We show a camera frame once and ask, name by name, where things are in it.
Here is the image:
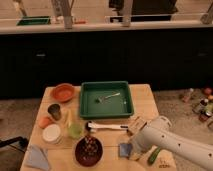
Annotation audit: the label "blue sponge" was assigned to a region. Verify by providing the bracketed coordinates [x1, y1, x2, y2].
[119, 143, 132, 157]

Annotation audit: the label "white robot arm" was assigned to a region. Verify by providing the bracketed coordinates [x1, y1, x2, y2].
[129, 116, 213, 171]

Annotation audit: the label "green plastic cup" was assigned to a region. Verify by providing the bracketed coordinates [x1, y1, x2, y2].
[68, 123, 83, 139]

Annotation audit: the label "dark metal cup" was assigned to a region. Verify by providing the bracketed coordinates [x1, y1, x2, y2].
[48, 104, 61, 121]

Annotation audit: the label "green cucumber toy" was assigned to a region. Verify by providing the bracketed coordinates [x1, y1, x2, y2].
[147, 147, 161, 165]

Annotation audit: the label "dark maroon bowl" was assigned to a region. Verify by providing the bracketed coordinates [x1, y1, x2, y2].
[75, 135, 103, 167]

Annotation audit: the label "green plastic tray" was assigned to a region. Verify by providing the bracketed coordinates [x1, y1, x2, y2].
[79, 81, 134, 119]

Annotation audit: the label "silver fork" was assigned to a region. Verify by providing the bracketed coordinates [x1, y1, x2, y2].
[95, 93, 120, 103]

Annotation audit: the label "yellow banana toy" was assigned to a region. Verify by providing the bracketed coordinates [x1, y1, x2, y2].
[66, 110, 73, 127]

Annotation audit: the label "bottles on floor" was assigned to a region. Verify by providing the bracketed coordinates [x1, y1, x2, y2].
[181, 88, 213, 123]

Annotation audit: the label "orange bowl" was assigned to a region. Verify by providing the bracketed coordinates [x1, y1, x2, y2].
[50, 83, 75, 103]

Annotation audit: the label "blue folded cloth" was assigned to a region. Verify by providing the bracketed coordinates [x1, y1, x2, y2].
[25, 145, 51, 171]

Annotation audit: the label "orange carrot toy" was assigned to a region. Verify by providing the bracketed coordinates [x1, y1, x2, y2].
[38, 116, 52, 129]

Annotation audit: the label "green tray on counter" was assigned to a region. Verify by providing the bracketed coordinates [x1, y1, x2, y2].
[17, 16, 51, 26]

